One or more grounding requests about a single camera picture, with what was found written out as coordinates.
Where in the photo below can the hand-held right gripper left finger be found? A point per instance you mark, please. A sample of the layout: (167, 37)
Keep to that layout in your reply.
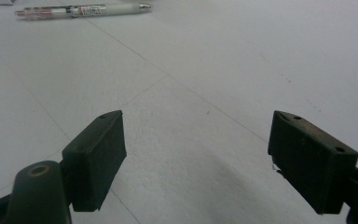
(93, 161)

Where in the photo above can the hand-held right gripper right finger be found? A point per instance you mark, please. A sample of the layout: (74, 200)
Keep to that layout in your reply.
(310, 161)

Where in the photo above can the white and clear pen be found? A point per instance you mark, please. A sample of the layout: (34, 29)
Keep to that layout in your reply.
(118, 8)

